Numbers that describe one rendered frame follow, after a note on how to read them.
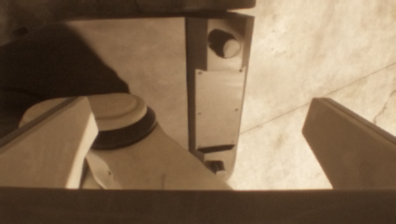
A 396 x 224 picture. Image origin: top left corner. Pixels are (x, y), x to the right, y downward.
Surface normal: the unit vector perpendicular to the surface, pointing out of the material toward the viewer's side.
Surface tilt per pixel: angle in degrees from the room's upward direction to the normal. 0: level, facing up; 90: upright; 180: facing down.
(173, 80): 0
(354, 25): 0
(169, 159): 90
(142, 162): 90
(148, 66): 0
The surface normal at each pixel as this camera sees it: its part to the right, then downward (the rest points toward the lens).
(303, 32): 0.20, 0.51
